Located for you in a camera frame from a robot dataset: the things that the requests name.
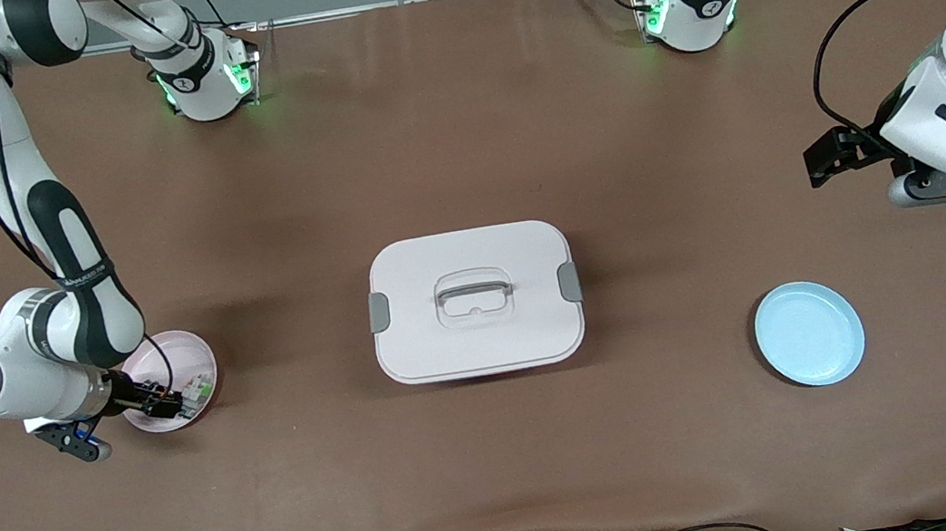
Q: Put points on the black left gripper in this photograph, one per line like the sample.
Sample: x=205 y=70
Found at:
x=865 y=139

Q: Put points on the white lidded storage box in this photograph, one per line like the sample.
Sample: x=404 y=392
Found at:
x=482 y=337

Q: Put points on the pink plate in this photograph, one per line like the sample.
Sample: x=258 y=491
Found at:
x=183 y=354

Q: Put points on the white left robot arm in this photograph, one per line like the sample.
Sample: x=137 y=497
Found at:
x=691 y=13

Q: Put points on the light blue plate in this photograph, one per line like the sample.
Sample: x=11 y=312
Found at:
x=811 y=335

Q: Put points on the green white switch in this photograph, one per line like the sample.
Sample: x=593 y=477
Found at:
x=199 y=391

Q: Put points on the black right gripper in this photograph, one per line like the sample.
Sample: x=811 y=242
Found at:
x=124 y=393

